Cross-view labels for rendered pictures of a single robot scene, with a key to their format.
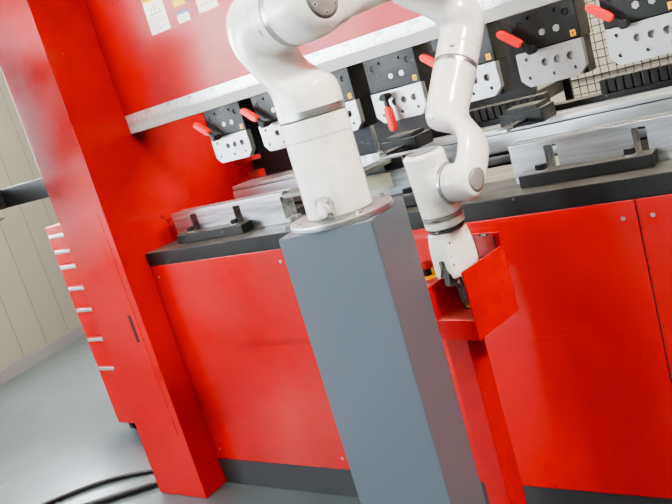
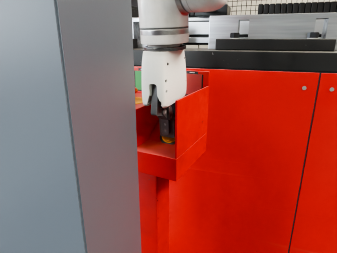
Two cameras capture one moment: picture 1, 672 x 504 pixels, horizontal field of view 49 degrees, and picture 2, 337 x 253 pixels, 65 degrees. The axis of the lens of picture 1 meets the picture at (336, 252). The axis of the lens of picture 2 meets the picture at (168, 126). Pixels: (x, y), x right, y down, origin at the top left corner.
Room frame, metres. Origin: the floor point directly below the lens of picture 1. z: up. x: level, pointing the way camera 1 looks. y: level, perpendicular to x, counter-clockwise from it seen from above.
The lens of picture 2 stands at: (1.02, -0.08, 0.91)
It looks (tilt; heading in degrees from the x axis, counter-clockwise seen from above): 18 degrees down; 341
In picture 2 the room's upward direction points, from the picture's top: straight up
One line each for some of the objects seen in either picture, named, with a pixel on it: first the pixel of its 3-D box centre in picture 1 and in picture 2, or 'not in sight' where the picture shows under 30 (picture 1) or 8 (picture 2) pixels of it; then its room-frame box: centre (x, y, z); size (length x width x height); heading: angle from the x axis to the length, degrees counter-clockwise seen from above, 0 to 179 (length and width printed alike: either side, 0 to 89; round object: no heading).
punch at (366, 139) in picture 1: (361, 145); not in sight; (2.06, -0.15, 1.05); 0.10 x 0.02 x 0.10; 52
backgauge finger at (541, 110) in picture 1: (517, 118); (209, 7); (1.95, -0.56, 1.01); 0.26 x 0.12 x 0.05; 142
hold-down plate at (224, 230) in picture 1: (214, 232); not in sight; (2.38, 0.36, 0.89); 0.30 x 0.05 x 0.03; 52
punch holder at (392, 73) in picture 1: (402, 84); not in sight; (1.95, -0.29, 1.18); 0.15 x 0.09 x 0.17; 52
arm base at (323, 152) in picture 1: (327, 167); not in sight; (1.32, -0.03, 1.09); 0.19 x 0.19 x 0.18
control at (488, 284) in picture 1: (450, 285); (150, 116); (1.54, -0.22, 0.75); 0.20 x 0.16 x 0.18; 44
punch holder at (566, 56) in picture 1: (552, 42); not in sight; (1.71, -0.60, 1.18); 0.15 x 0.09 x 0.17; 52
